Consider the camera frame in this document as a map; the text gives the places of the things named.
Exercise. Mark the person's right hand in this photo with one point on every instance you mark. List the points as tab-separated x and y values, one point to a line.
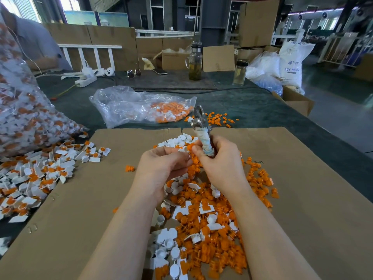
224	166

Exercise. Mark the person's left hand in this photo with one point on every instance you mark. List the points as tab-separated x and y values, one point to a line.
160	169

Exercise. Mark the orange white plastic piece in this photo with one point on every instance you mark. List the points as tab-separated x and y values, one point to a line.
94	159
104	151

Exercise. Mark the pile of orange and white parts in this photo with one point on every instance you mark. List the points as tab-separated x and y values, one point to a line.
204	230

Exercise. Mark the pile of assembled white-orange parts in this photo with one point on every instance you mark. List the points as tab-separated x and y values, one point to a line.
35	175

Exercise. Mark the person's left forearm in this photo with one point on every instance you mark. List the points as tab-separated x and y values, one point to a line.
119	245

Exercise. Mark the person's right forearm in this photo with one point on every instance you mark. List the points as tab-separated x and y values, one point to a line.
274	247

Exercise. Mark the scatter of orange offcuts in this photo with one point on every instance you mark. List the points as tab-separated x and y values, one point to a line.
224	119

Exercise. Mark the small clear plastic bag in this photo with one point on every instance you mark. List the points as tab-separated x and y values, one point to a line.
122	106

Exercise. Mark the open brown cardboard box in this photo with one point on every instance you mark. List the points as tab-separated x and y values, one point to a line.
294	102

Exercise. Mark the glass bottle with black lid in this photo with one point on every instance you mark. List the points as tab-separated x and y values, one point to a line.
240	72

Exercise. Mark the black phone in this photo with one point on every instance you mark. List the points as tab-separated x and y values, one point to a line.
160	72

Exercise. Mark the clear blue plastic bag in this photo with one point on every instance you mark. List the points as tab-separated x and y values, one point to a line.
265	74

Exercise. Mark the flat brown cardboard panel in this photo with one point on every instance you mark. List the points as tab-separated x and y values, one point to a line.
218	58

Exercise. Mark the brown cardboard sheet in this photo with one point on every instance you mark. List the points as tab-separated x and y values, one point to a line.
61	212
332	200

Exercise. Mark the glass tea jar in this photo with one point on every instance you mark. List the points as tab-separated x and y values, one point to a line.
195	61

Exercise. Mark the open cardboard box with paper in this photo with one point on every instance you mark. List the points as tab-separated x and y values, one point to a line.
174	60

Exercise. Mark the white power strip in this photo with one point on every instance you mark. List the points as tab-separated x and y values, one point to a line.
86	78

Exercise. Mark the white woven sack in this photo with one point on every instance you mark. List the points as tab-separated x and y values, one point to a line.
296	61

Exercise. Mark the row of upright cardboard sheets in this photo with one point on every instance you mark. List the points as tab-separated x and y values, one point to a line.
124	39

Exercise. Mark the large clear bag of seals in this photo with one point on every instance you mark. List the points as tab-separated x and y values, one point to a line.
29	116

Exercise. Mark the dark steel pillar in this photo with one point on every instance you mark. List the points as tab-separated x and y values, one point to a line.
215	21

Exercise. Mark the tall brown cardboard box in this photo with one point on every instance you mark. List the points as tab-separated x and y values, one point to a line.
259	23

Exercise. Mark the white metal rack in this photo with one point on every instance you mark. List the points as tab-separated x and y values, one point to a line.
347	49

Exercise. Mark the white railing frame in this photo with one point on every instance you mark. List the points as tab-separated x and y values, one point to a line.
90	47

